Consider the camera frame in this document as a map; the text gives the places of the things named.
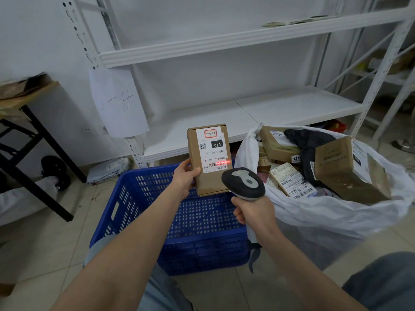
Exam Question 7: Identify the person's left hand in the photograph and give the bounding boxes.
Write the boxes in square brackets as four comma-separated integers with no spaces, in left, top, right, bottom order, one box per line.
[172,158,201,201]

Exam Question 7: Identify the person's right hand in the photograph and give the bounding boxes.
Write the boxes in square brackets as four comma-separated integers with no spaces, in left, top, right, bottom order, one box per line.
[230,196,279,243]

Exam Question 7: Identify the smooth kraft box long label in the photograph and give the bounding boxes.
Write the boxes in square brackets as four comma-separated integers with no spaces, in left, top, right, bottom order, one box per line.
[187,124,233,197]

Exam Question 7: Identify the grey handheld barcode scanner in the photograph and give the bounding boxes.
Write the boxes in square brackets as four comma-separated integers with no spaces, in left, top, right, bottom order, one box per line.
[221,167,266,247]

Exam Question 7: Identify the small tan box wide label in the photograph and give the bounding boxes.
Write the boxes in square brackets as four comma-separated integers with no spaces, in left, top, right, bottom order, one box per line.
[269,162,317,200]

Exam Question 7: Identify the blue plastic crate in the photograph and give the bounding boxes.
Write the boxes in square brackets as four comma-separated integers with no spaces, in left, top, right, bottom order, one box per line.
[89,163,252,276]

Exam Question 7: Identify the white woven sack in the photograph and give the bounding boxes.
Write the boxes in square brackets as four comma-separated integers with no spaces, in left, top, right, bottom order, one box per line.
[234,124,415,273]

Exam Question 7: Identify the black plastic mailer bag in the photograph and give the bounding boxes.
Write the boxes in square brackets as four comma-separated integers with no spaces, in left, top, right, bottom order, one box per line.
[284,127,338,188]

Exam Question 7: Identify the big brown box white label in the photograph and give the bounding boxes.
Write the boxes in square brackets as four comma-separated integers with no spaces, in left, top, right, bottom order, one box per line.
[314,136,392,205]

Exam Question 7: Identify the person's right forearm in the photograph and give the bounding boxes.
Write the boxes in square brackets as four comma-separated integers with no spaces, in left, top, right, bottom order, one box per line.
[259,229,370,311]

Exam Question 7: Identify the person's left forearm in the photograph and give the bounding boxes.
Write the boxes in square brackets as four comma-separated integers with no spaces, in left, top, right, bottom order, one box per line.
[50,187,192,311]

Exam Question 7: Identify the grey plastic mailer bag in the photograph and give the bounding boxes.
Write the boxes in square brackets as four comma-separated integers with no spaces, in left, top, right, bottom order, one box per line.
[86,157,130,184]

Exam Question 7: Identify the person's left leg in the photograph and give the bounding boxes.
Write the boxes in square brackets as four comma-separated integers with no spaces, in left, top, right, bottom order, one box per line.
[84,235,194,311]

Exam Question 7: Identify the white metal shelf rack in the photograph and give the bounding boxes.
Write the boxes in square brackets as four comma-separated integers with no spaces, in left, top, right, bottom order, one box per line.
[324,0,415,141]
[60,0,415,169]

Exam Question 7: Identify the white paper sign sheet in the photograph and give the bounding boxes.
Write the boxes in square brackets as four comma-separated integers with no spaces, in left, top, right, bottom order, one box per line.
[89,67,150,139]

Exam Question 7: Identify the red plastic crate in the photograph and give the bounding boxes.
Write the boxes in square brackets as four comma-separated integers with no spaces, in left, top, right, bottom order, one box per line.
[324,119,347,133]

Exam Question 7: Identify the wooden folding table black legs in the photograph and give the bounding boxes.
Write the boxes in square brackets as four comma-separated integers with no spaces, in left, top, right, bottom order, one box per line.
[0,81,87,222]

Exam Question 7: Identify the stack of flattened cardboard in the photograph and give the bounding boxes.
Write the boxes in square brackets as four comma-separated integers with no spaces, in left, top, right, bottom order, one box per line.
[0,73,52,101]

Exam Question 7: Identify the brown cardboard storage box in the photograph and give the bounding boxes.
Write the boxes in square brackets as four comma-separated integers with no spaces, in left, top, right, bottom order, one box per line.
[368,50,415,75]

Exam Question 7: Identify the black scanner cable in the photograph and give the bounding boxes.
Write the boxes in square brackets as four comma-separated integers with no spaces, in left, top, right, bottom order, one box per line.
[248,242,262,274]

